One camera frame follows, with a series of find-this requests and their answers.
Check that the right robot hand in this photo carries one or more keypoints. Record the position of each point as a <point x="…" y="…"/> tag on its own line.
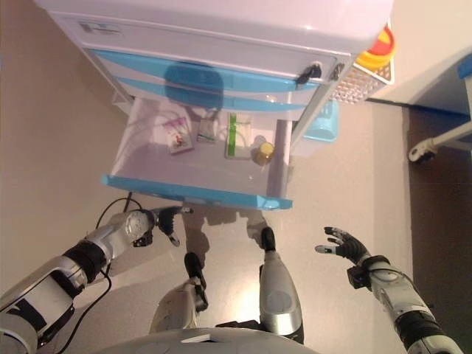
<point x="350" y="249"/>

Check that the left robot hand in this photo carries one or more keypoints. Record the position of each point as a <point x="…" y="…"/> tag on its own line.
<point x="166" y="219"/>

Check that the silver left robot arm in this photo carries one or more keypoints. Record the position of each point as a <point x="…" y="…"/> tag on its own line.
<point x="48" y="291"/>

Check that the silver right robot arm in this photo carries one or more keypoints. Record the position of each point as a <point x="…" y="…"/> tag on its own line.
<point x="394" y="291"/>

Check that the pink bicycle print medicine box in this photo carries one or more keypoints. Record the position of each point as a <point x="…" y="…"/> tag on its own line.
<point x="178" y="138"/>

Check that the long green white medicine box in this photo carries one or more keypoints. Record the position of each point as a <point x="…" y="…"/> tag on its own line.
<point x="239" y="136"/>

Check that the silver right robot leg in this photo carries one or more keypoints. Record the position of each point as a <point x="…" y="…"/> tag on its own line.
<point x="278" y="284"/>

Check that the clear tube packet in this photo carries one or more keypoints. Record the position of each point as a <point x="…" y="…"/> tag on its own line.
<point x="207" y="131"/>

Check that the yellow lid glass jar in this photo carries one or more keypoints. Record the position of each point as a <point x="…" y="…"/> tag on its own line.
<point x="264" y="153"/>

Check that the light blue plastic bin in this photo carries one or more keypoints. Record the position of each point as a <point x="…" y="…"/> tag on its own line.
<point x="321" y="129"/>

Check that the silver robot torso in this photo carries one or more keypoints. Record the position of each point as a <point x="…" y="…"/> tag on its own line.
<point x="177" y="343"/>

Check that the white mesh basket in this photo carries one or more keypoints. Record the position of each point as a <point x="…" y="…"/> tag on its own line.
<point x="354" y="88"/>

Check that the black key in lock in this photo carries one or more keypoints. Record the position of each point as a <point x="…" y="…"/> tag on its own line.
<point x="308" y="73"/>

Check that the white medical cart blue drawers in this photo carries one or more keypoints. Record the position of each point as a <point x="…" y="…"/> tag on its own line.
<point x="221" y="22"/>

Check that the yellow red sharps container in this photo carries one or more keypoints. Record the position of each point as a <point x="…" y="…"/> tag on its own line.
<point x="383" y="40"/>

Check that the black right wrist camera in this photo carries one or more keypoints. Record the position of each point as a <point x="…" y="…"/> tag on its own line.
<point x="355" y="278"/>

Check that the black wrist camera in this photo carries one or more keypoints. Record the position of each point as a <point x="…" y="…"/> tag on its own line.
<point x="143" y="239"/>
<point x="355" y="278"/>

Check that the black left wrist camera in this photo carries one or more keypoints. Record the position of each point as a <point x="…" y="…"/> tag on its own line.
<point x="143" y="239"/>

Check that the white bed frame with caster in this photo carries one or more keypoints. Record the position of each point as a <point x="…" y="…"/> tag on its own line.
<point x="420" y="151"/>

